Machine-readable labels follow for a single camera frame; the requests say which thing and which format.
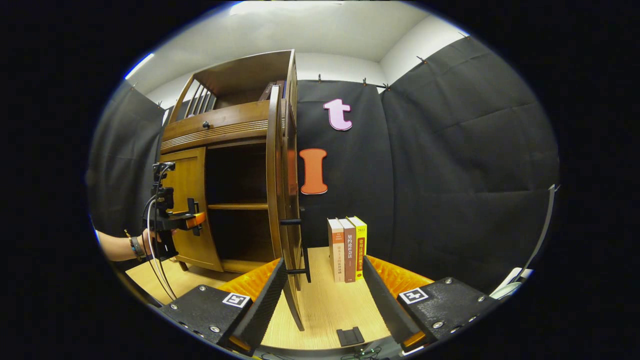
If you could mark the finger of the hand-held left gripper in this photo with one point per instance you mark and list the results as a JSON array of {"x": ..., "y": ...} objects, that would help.
[{"x": 196, "y": 220}]

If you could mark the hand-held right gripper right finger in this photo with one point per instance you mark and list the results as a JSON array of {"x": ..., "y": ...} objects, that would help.
[{"x": 387, "y": 305}]

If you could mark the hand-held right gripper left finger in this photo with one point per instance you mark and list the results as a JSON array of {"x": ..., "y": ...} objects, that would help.
[{"x": 260, "y": 310}]

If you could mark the wooden shoe cabinet door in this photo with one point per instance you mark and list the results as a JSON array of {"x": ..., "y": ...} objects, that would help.
[
  {"x": 187, "y": 180},
  {"x": 275, "y": 175}
]

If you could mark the wooden double-door shoe cabinet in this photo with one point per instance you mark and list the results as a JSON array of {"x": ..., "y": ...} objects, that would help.
[{"x": 240, "y": 75}]

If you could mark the wooden inner shelf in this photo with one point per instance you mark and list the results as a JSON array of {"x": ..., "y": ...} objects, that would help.
[{"x": 237, "y": 206}]

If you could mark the black table clamp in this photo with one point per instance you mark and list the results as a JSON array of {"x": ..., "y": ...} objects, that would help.
[{"x": 350, "y": 336}]

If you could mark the dark wristband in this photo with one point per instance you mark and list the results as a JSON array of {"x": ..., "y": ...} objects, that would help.
[{"x": 135, "y": 247}]

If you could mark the yellow book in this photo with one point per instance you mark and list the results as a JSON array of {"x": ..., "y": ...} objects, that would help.
[{"x": 361, "y": 245}]

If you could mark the reddish brown book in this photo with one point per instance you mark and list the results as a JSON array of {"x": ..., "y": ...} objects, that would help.
[{"x": 349, "y": 250}]

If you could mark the beige book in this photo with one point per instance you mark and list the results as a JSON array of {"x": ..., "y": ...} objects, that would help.
[{"x": 335, "y": 250}]

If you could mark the wooden drawer with black knob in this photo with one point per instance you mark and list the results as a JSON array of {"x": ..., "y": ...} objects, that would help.
[{"x": 225, "y": 122}]

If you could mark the small ceiling light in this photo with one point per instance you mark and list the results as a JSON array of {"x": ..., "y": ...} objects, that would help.
[{"x": 139, "y": 66}]

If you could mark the dark red book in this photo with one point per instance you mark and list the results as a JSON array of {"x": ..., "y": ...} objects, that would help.
[{"x": 280, "y": 87}]

